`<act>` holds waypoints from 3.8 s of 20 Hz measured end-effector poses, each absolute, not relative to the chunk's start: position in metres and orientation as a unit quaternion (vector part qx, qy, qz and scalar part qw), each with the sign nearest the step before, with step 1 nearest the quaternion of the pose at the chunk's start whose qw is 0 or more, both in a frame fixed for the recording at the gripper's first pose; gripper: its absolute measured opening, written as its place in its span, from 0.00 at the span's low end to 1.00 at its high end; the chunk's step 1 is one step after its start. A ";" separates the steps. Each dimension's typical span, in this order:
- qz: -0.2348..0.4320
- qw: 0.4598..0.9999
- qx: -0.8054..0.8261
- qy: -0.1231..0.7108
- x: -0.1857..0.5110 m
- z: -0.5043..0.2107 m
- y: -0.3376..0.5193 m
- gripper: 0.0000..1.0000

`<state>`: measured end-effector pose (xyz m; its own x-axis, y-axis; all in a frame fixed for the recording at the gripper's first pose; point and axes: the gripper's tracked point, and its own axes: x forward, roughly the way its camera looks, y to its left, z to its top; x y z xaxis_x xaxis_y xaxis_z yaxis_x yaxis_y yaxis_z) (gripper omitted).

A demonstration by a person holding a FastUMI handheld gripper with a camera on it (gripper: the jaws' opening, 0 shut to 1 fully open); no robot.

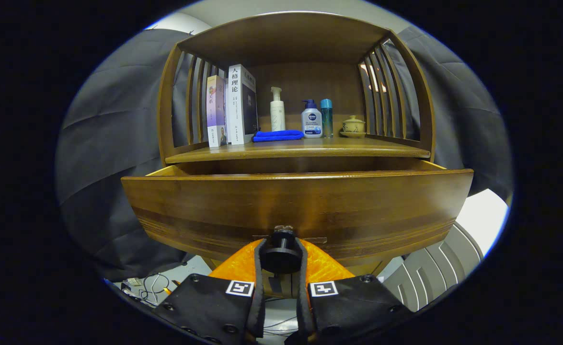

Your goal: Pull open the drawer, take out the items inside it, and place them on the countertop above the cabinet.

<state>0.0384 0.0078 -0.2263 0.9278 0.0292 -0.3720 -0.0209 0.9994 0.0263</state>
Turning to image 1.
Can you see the wooden countertop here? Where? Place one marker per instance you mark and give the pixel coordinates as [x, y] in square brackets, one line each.
[310, 146]

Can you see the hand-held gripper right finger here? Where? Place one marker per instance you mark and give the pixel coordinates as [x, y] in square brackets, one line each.
[353, 306]

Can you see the white book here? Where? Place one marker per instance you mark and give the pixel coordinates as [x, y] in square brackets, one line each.
[235, 105]

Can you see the black drawer knob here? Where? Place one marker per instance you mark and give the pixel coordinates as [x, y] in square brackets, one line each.
[281, 251]

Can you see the white pump bottle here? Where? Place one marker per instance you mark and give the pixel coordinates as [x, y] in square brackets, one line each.
[277, 115]

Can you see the grey ribbed plastic object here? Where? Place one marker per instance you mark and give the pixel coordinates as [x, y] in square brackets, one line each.
[434, 268]

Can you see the black backdrop cloth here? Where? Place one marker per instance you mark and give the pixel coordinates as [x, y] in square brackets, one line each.
[113, 143]

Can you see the wooden cabinet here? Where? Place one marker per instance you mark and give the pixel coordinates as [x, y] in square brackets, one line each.
[286, 38]

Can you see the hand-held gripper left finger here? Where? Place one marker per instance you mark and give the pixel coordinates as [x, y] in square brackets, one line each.
[214, 306]

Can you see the wooden drawer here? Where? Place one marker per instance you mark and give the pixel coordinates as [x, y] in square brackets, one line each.
[310, 201]

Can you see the white lotion bottle blue cap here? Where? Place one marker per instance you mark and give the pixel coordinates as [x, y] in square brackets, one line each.
[312, 122]

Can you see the teal bottle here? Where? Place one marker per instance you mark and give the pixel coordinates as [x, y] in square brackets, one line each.
[327, 120]

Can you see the purple book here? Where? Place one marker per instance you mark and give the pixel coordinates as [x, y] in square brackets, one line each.
[215, 110]

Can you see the blue folded cloth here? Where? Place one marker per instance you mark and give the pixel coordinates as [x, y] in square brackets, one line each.
[276, 136]

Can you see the ceramic lidded teacup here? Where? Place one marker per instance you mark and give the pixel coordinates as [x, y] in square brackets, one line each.
[353, 127]

